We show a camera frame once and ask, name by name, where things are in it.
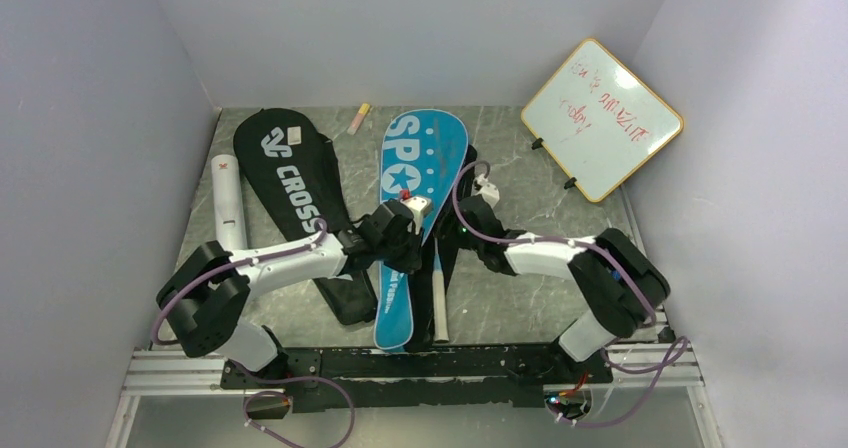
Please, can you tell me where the blue white badminton racket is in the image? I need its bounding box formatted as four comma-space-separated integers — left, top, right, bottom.
432, 239, 449, 344

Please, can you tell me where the blue racket cover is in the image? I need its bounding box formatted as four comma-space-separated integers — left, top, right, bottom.
374, 109, 476, 353

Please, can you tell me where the black racket cover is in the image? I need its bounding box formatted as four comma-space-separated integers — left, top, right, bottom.
232, 107, 379, 327

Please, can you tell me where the white shuttlecock tube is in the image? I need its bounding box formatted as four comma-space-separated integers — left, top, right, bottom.
210, 154, 248, 251

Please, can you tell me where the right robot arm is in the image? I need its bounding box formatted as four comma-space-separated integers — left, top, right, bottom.
451, 192, 671, 383

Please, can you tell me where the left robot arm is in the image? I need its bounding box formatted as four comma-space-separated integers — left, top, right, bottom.
151, 196, 434, 388

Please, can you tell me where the white dry erase board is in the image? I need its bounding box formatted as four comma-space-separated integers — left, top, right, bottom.
521, 38, 684, 203

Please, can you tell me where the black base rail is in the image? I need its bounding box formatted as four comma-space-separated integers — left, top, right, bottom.
220, 342, 613, 413

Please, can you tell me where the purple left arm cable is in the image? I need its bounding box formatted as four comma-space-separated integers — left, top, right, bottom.
150, 218, 357, 448

